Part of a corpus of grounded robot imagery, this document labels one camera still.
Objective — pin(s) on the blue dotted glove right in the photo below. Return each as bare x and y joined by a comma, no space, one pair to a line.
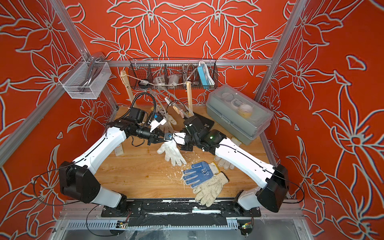
199,173

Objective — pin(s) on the dirty white glove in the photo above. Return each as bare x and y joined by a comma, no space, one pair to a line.
207,192
222,163

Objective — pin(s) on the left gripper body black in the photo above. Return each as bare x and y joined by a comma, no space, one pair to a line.
153,137

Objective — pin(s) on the grey plastic storage box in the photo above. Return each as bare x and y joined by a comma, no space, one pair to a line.
240,115

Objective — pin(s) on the white cotton glove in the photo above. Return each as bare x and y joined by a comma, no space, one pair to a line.
170,121
172,153

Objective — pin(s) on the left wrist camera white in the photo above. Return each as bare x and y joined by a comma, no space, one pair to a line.
158,120

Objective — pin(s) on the white dice block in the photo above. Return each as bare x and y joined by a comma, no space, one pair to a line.
160,81

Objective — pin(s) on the dirty white glove front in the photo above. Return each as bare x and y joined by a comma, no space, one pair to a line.
207,192

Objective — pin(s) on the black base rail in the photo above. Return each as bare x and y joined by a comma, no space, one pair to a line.
224,212

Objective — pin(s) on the black tool case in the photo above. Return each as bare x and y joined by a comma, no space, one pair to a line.
208,123

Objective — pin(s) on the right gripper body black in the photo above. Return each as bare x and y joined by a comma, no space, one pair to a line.
190,141

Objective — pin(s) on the grey clip hanger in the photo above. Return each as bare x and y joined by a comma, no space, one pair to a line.
167,100

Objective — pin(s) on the wooden drying rack stand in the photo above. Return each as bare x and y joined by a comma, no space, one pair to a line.
126,82

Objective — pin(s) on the dirty white glove right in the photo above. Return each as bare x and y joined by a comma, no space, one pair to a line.
222,163

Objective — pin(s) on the clear plastic wall bin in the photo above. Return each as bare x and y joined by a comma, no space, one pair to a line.
86,80

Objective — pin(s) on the black wire basket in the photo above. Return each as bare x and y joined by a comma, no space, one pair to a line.
176,71

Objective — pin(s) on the light blue box in basket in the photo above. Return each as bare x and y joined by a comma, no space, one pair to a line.
205,77

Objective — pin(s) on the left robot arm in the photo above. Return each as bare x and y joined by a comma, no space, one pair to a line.
77,178

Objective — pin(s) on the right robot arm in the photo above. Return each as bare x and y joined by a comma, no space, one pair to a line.
272,181

